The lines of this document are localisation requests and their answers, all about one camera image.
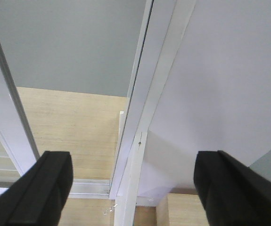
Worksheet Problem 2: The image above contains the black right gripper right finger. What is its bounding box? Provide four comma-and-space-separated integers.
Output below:
193, 151, 271, 226

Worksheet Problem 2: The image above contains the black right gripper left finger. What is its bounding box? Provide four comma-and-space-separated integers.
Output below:
0, 151, 73, 226

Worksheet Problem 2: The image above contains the light wooden platform board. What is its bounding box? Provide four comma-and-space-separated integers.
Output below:
0, 86, 211, 226

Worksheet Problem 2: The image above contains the white framed sliding glass door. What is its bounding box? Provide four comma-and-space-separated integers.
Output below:
0, 0, 41, 189

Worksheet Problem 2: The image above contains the light wooden box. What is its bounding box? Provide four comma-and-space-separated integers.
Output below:
156, 193, 209, 226

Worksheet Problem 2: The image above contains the white fixed door frame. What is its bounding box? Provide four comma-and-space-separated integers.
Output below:
0, 0, 197, 201

